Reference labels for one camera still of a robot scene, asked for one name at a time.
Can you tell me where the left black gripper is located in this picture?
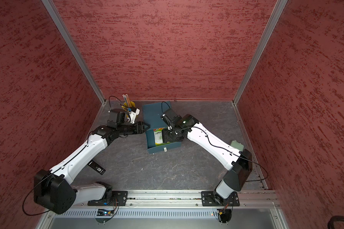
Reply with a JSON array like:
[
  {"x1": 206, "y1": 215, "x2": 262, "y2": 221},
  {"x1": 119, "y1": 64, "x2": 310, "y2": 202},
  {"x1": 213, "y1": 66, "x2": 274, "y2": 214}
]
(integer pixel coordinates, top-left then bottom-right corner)
[{"x1": 118, "y1": 121, "x2": 151, "y2": 135}]

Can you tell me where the green cream pencil sharpener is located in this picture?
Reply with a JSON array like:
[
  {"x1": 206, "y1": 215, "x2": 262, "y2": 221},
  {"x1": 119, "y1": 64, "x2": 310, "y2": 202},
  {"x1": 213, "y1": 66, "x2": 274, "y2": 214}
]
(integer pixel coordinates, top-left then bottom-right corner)
[{"x1": 230, "y1": 140, "x2": 244, "y2": 152}]

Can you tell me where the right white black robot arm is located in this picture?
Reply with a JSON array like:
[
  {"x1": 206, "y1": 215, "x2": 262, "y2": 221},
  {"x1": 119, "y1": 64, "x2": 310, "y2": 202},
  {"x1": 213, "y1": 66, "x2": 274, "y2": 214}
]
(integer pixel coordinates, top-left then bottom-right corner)
[{"x1": 161, "y1": 114, "x2": 253, "y2": 205}]

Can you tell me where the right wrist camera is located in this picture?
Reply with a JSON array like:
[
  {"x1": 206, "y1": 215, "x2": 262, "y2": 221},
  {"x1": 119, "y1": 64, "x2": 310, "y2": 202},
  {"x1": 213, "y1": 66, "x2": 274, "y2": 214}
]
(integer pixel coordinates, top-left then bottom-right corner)
[{"x1": 161, "y1": 108, "x2": 182, "y2": 128}]

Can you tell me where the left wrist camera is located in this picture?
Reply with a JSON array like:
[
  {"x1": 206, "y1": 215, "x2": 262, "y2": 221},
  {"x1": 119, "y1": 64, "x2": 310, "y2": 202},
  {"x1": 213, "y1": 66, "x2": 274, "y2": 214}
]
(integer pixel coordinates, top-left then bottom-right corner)
[{"x1": 127, "y1": 107, "x2": 140, "y2": 124}]

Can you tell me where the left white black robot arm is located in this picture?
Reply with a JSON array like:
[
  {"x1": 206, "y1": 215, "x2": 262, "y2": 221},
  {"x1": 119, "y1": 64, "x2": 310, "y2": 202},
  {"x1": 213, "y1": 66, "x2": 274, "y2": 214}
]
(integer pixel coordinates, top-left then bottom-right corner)
[{"x1": 33, "y1": 121, "x2": 150, "y2": 214}]

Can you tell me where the black tag with label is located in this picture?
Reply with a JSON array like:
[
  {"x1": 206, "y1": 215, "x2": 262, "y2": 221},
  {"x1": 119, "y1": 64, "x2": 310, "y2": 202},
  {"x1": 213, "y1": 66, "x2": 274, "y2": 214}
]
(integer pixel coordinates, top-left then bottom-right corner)
[{"x1": 88, "y1": 160, "x2": 106, "y2": 175}]

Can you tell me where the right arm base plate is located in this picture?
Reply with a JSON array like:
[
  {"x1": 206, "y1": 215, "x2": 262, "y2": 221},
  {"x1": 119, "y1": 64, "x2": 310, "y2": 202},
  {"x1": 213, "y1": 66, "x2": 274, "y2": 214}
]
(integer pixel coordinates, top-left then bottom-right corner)
[{"x1": 201, "y1": 191, "x2": 240, "y2": 207}]

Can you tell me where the aluminium front rail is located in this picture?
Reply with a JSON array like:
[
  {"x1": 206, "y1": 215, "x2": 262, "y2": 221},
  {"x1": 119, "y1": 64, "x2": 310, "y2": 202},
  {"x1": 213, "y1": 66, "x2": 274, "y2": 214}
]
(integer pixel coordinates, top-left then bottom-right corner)
[{"x1": 37, "y1": 190, "x2": 289, "y2": 229}]

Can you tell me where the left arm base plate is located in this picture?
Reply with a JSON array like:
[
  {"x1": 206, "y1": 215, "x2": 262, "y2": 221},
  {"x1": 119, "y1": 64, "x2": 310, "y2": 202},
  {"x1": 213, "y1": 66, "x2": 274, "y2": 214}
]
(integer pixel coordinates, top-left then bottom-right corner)
[{"x1": 88, "y1": 191, "x2": 128, "y2": 207}]

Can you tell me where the teal top drawer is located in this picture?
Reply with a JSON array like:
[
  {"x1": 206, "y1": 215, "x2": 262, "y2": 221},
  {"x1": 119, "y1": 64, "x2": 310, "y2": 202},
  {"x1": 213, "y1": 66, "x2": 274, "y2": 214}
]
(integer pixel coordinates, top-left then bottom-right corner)
[{"x1": 146, "y1": 129, "x2": 182, "y2": 154}]

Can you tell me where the teal three-drawer cabinet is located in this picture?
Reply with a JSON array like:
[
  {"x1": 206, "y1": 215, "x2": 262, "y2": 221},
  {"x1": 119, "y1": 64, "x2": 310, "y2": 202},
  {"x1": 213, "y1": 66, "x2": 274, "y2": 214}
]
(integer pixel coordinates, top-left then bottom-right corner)
[{"x1": 142, "y1": 101, "x2": 172, "y2": 132}]

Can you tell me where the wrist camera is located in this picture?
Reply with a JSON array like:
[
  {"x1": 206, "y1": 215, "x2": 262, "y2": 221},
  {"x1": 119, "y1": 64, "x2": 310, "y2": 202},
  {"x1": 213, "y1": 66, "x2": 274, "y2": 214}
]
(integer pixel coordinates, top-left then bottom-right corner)
[
  {"x1": 161, "y1": 108, "x2": 182, "y2": 128},
  {"x1": 127, "y1": 107, "x2": 140, "y2": 124}
]

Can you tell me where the yellow pencil cup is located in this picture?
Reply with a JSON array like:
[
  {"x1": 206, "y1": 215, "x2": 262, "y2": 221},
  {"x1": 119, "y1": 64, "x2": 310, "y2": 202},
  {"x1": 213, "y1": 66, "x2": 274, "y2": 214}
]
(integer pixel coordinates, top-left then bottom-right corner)
[{"x1": 126, "y1": 101, "x2": 136, "y2": 112}]

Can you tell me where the green flower seed bag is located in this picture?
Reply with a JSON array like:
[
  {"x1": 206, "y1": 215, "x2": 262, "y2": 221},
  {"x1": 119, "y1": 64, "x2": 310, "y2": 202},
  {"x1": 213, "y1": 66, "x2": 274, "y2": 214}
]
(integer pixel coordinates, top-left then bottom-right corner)
[{"x1": 153, "y1": 128, "x2": 163, "y2": 146}]

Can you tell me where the black corrugated hose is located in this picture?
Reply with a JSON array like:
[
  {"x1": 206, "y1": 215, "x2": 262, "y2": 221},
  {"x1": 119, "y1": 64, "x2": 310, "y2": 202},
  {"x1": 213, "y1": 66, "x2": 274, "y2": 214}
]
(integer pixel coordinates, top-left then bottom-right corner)
[{"x1": 328, "y1": 215, "x2": 344, "y2": 229}]

